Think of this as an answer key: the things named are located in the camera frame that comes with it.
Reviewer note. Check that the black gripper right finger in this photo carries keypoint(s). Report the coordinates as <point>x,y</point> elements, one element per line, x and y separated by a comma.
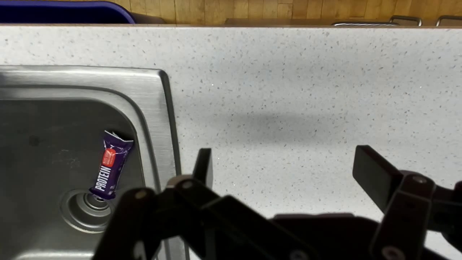
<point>404,211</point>

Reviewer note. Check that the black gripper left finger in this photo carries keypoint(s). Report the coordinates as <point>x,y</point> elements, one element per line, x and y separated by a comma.
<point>217,226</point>

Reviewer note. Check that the purple protein chocolate bar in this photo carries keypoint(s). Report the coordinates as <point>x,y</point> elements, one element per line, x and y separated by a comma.
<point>111,167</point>

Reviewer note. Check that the stainless steel double sink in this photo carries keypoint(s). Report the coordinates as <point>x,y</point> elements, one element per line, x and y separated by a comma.
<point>48,145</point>

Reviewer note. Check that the blue plastic bin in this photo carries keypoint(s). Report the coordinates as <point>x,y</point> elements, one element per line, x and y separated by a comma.
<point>58,11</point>

